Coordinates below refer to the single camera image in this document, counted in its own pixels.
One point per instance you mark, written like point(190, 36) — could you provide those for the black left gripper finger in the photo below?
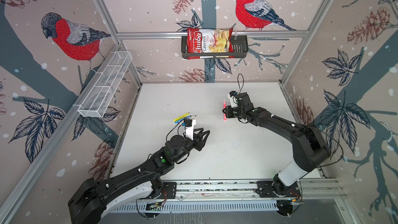
point(198, 132)
point(204, 136)

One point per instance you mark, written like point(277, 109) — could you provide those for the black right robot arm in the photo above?
point(309, 147)

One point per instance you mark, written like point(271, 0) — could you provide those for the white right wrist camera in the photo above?
point(234, 99)

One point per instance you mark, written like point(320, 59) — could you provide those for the blue highlighter pen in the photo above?
point(182, 120)

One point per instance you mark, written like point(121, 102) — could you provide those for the yellow highlighter pen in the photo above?
point(181, 117)

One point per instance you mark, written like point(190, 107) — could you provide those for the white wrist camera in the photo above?
point(234, 99)
point(189, 124)

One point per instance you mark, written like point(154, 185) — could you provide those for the aluminium front rail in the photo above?
point(234, 189)

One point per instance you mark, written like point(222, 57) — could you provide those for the white mesh wall tray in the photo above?
point(99, 98)

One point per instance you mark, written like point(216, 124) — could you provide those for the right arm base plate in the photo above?
point(272, 189)

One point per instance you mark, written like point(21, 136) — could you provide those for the black wire wall basket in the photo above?
point(235, 47)

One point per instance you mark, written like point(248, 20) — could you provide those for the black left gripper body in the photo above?
point(196, 143)

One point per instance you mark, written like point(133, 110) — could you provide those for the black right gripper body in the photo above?
point(234, 113)

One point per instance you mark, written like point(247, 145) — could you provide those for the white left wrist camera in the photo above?
point(189, 124)

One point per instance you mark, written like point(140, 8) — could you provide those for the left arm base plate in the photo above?
point(165, 190)

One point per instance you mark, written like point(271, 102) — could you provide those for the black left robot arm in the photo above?
point(95, 198)

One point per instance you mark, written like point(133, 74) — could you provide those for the red cassava chips bag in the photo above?
point(205, 41)

